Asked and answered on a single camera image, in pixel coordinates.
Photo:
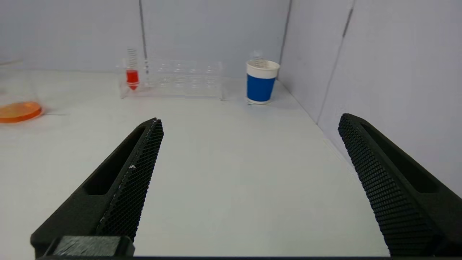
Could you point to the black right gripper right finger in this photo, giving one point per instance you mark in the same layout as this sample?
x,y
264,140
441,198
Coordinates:
x,y
397,195

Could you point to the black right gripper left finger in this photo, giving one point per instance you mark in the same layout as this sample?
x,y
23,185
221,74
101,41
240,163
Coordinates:
x,y
115,195

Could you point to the blue white paper cup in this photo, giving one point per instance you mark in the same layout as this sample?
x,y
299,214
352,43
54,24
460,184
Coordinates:
x,y
260,86

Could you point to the clear glass beaker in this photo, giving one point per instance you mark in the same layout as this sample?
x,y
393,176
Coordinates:
x,y
18,111

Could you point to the clear acrylic test tube rack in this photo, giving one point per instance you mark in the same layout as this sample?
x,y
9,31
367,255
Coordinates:
x,y
180,81

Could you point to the red pigment test tube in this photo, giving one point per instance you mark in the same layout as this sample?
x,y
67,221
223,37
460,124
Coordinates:
x,y
132,77

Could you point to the yellow pigment test tube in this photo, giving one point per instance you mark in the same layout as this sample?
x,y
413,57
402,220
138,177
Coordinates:
x,y
257,59

